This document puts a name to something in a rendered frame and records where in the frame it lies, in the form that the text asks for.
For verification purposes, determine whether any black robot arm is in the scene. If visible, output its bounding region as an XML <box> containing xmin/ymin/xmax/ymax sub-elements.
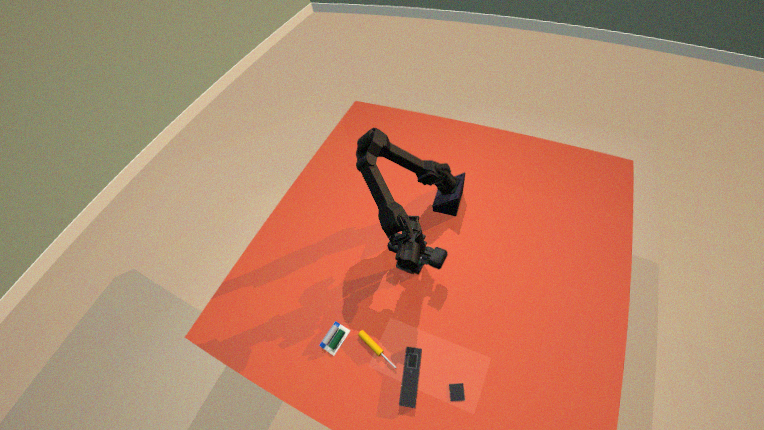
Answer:
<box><xmin>356</xmin><ymin>128</ymin><xmax>460</xmax><ymax>275</ymax></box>

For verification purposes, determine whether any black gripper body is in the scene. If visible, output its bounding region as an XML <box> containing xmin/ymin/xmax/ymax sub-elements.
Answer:
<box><xmin>387</xmin><ymin>234</ymin><xmax>447</xmax><ymax>270</ymax></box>

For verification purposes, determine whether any yellow-handled screwdriver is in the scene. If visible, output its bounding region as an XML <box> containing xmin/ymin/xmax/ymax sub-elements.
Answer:
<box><xmin>358</xmin><ymin>330</ymin><xmax>397</xmax><ymax>369</ymax></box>

